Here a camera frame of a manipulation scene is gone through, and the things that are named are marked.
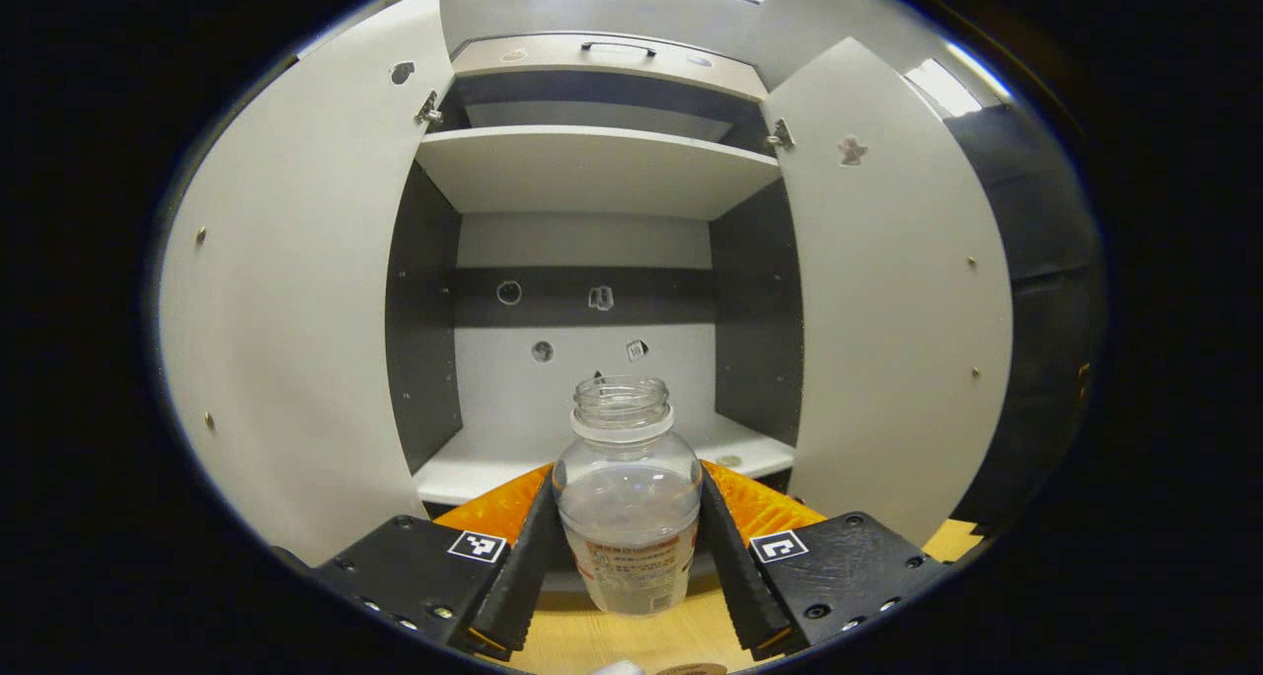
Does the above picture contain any white and grey cabinet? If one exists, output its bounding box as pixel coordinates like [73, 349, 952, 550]
[383, 31, 806, 520]

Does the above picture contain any white drawer with black handle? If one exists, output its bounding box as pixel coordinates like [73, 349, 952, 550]
[451, 33, 770, 103]

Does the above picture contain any clear plastic bottle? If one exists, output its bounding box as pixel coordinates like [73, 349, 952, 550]
[552, 375, 705, 618]

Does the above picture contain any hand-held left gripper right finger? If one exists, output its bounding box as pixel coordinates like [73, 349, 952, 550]
[696, 458, 955, 663]

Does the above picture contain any white cabinet shelf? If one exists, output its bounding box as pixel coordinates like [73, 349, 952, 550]
[411, 412, 797, 507]
[413, 124, 783, 223]

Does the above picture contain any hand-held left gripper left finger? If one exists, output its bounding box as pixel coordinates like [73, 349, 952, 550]
[309, 461, 570, 663]

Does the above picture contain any narrow ceiling light panel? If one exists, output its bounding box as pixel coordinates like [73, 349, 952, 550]
[905, 57, 984, 119]

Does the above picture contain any white cabinet door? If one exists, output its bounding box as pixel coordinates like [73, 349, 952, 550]
[764, 35, 1016, 550]
[156, 0, 457, 568]

